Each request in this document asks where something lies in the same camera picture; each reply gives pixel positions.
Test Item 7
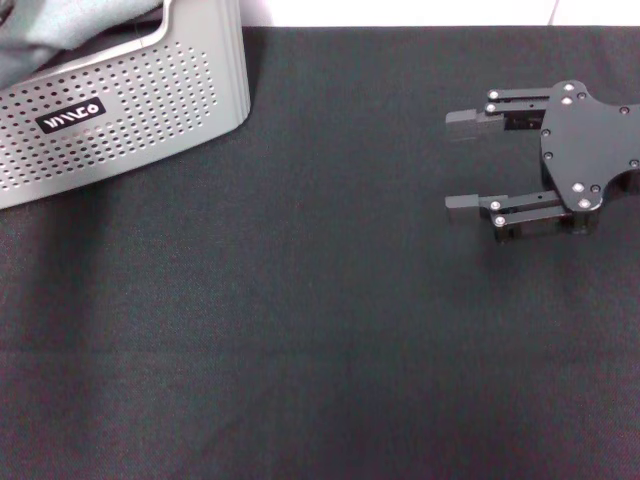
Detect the grey perforated storage box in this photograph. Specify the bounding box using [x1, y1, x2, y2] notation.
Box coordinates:
[0, 0, 252, 211]

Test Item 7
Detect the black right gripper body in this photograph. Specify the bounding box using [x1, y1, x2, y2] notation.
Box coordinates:
[538, 79, 640, 236]

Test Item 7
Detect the black tablecloth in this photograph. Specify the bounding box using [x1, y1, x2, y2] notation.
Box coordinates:
[0, 24, 640, 480]

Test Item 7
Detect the grey and yellow towel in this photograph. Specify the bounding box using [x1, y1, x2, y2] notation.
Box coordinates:
[0, 0, 166, 87]

